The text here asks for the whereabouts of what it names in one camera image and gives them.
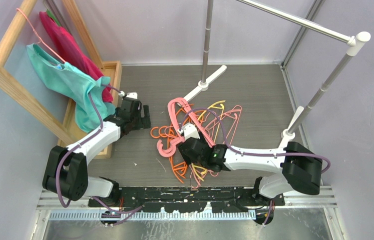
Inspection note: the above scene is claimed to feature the thick pink plastic hanger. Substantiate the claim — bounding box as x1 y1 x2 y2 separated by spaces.
157 97 215 158

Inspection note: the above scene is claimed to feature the yellow wire hanger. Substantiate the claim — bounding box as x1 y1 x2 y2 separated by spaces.
189 100 225 189

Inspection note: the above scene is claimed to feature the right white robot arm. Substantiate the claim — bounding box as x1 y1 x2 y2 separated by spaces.
178 138 323 206

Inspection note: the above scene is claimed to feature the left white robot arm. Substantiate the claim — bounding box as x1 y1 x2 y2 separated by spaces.
42 92 151 207

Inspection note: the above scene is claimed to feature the teal mesh shirt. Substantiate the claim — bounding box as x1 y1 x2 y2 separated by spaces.
26 43 116 133

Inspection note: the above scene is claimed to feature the magenta shirt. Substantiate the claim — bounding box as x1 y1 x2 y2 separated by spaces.
39 10 114 104

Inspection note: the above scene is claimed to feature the pink hanger on wooden rack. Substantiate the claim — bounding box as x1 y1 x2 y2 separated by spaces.
16 8 66 63

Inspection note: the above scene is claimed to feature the orange wire hanger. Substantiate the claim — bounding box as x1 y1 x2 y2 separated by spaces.
150 104 194 185
158 110 207 181

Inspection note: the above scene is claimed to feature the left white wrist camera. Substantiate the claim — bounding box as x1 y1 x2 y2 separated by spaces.
118 91 138 100

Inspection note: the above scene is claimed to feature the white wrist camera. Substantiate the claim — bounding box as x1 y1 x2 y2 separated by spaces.
180 123 201 140
118 91 138 100

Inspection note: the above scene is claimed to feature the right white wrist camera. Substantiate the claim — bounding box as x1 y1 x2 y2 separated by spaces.
180 123 201 140

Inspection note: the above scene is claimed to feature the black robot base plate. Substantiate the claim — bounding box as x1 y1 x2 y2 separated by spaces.
101 186 285 224

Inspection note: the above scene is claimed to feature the wooden clothes rack frame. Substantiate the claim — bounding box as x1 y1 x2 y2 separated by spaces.
0 0 122 146

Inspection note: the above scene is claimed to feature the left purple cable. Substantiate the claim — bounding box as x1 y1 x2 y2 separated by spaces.
55 84 143 227

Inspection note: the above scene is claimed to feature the metal clothes rail stand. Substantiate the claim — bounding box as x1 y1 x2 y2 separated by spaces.
184 0 371 141

